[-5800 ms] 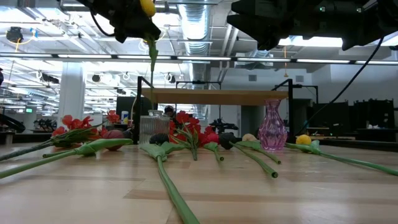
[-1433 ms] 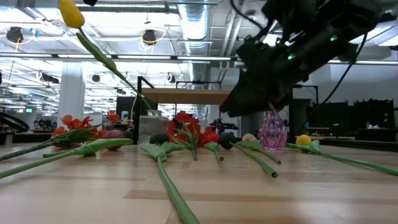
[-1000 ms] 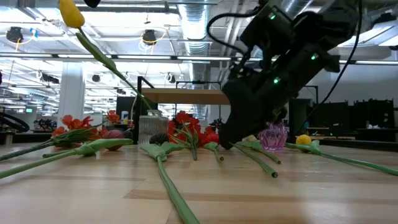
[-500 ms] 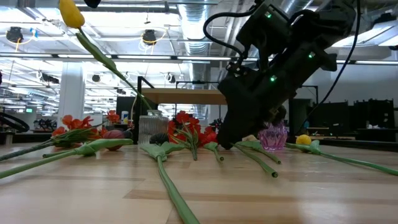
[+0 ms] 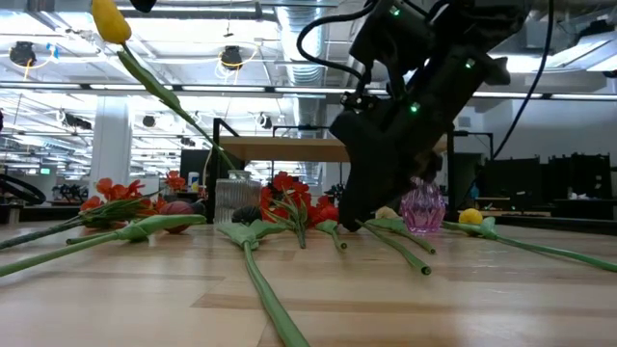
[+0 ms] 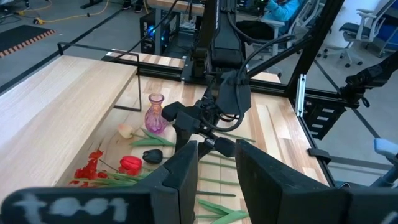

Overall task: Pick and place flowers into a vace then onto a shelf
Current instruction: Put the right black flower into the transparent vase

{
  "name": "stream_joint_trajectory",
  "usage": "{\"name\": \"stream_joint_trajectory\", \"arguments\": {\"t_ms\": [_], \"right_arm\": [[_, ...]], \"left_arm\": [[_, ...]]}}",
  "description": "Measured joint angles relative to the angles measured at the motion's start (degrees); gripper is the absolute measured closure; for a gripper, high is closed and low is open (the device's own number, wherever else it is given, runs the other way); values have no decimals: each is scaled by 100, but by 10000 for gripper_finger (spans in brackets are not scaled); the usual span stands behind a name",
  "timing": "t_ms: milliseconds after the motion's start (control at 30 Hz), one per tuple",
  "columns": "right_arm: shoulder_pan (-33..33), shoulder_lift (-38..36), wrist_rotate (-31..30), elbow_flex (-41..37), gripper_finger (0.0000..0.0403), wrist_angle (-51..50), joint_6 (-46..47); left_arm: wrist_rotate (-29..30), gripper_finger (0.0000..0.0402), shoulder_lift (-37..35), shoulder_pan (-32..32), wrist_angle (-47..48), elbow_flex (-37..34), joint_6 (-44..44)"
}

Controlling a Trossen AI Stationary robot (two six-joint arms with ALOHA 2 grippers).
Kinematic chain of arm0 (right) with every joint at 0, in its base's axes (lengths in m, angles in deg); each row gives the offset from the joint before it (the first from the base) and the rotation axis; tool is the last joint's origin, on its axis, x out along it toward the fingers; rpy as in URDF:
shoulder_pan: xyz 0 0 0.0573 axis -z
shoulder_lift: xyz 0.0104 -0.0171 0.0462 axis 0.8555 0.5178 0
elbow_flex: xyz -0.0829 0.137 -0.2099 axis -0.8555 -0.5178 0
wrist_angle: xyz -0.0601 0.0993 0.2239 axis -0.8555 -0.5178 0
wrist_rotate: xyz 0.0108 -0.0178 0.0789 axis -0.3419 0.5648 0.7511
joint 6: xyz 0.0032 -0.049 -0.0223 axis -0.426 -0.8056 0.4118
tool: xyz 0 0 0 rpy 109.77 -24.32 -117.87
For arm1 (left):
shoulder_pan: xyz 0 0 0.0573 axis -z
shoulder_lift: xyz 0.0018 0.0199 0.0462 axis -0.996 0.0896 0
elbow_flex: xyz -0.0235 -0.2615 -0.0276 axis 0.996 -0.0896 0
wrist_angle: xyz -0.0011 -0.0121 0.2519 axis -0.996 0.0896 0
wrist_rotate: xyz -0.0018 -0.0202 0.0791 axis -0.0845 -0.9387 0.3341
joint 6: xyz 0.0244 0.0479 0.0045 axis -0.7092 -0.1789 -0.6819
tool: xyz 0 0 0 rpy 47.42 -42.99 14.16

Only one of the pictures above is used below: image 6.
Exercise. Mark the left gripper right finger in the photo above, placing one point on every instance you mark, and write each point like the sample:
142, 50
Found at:
273, 193

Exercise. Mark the white chair black seat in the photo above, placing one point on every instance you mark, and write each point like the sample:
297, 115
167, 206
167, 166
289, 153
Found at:
354, 29

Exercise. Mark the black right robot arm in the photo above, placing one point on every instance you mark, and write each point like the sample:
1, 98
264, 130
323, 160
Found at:
224, 46

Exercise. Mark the black artificial tulip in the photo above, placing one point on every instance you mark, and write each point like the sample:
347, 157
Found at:
152, 156

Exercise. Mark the person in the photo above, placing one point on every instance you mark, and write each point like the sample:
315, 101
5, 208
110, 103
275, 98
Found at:
284, 11

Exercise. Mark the dark red artificial tulip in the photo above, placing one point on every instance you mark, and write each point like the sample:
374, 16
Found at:
227, 216

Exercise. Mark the black mat striped edge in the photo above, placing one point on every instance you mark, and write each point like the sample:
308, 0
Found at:
21, 39

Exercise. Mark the black table clamp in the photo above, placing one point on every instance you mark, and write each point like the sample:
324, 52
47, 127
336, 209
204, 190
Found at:
318, 154

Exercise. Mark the black articulated mount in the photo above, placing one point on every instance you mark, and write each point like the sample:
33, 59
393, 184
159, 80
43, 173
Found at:
370, 77

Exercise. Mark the cream artificial tulip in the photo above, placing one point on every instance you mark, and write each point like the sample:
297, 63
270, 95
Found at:
126, 131

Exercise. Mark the white office chair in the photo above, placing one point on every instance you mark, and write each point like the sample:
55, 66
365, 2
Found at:
298, 21

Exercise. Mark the black computer tower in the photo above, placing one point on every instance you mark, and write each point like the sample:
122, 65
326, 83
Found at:
154, 34

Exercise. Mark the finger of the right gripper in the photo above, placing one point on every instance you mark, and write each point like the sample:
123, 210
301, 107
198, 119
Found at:
203, 149
183, 138

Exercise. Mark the silver aluminium bracket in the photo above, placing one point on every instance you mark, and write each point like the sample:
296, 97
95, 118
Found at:
300, 95

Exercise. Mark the orange artificial flower bunch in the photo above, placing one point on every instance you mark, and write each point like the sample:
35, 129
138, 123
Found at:
90, 168

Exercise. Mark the pink ribbed glass vase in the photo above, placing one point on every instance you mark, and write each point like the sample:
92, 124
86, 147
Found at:
155, 119

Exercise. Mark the black slotted mounting plate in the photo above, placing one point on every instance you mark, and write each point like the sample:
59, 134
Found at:
323, 121

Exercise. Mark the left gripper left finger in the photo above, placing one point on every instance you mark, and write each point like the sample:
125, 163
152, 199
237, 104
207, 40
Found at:
180, 186

